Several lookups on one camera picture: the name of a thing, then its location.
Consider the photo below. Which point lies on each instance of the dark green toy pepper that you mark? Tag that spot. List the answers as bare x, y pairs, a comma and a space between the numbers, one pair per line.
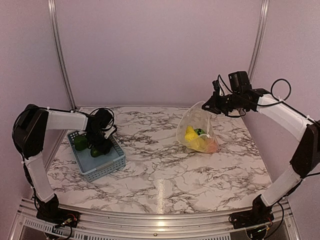
80, 142

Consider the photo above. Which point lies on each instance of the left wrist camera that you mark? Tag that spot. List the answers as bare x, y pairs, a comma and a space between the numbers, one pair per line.
103, 122

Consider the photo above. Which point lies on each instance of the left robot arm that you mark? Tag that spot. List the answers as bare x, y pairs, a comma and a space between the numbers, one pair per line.
28, 136

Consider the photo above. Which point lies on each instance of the green orange toy mango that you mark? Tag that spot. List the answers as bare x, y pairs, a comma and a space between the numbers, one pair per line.
95, 152

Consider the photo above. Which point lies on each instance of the green toy watermelon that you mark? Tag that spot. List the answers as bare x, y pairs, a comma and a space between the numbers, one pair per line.
199, 131

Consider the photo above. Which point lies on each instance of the orange toy orange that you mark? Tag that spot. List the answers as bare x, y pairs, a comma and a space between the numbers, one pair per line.
212, 147

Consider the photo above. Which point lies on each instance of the aluminium frame post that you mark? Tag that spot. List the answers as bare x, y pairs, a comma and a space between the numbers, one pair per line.
261, 29
59, 51

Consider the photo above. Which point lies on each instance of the light blue plastic basket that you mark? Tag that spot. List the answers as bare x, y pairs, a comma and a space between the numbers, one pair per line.
93, 168

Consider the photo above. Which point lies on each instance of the left aluminium frame post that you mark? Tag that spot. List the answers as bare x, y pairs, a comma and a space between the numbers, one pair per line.
59, 51

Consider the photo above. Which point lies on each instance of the front aluminium frame rail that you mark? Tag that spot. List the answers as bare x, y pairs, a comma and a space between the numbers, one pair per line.
108, 225

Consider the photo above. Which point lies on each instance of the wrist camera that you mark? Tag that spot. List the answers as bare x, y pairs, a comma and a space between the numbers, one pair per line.
239, 83
103, 122

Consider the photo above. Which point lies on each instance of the yellow toy banana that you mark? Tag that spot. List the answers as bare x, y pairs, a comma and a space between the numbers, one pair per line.
198, 144

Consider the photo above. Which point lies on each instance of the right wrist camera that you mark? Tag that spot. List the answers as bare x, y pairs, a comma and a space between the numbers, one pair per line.
239, 83

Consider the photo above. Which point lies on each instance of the clear zip top bag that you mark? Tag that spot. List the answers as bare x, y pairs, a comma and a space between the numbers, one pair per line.
197, 118

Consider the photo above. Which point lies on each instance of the right aluminium frame post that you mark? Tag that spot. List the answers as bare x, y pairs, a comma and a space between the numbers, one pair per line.
261, 29

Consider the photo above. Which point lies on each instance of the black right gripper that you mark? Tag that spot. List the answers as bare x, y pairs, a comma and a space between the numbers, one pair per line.
213, 105

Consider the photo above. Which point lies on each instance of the yellow toy pear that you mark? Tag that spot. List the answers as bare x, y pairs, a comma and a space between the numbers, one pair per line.
190, 134

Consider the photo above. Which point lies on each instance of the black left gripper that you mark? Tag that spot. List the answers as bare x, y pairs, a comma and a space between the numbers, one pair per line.
105, 148

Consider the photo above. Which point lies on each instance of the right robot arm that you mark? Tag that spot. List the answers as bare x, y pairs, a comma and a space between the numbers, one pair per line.
306, 157

